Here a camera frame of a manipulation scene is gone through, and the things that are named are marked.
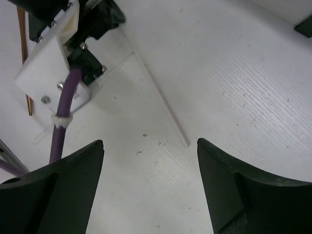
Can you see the aluminium rail left side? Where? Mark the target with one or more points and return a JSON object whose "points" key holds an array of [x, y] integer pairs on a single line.
{"points": [[9, 157]]}

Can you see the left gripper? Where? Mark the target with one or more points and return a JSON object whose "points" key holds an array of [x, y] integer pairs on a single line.
{"points": [[96, 17]]}

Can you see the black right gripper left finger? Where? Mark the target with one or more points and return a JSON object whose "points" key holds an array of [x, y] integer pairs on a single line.
{"points": [[54, 199]]}

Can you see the black utensil holder frame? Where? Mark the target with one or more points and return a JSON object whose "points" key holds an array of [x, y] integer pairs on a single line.
{"points": [[305, 27]]}

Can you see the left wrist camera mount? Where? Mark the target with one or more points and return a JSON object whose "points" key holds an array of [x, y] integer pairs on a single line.
{"points": [[44, 73]]}

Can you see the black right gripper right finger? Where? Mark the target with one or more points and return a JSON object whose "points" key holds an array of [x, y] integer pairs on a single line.
{"points": [[243, 199]]}

